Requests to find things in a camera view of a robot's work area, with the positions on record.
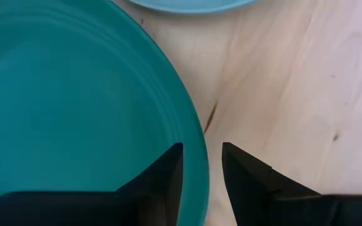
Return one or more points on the large green plastic plate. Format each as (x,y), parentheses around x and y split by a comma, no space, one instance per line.
(74,103)

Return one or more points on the blue transparent plastic plate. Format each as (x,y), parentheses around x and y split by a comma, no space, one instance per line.
(190,4)

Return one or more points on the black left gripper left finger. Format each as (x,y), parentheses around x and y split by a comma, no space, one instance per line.
(149,188)

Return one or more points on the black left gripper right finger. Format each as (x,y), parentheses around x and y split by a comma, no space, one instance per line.
(256,194)

